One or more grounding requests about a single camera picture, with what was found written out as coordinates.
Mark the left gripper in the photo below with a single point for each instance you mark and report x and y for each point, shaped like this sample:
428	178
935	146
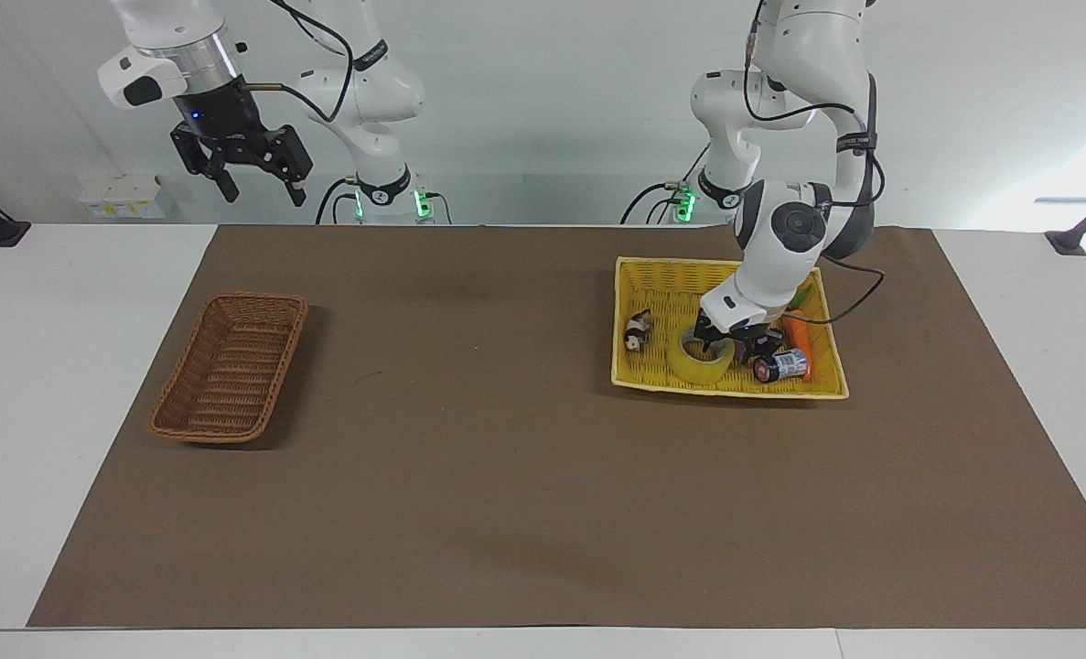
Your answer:
740	331

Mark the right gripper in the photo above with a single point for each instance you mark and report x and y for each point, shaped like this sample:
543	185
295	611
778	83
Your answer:
222	108

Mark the yellowish clear tape roll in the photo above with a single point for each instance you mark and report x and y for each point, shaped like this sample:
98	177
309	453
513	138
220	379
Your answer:
700	370

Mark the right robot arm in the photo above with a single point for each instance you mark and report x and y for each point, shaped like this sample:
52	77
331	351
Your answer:
373	87

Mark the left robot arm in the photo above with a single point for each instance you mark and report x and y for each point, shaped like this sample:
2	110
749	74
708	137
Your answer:
803	46

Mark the yellow woven basket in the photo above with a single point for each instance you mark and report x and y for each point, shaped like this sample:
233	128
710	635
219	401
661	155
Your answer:
661	371

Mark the brown wicker basket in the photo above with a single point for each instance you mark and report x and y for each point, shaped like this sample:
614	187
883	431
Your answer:
231	366

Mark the small tin can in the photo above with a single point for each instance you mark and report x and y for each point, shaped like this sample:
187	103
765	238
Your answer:
785	365

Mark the orange toy carrot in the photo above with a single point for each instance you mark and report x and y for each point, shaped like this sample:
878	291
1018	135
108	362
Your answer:
801	337

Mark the small black white toy animal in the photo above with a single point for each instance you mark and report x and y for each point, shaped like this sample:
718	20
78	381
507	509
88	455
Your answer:
637	331

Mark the white box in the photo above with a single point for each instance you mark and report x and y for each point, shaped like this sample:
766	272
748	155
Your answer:
122	197

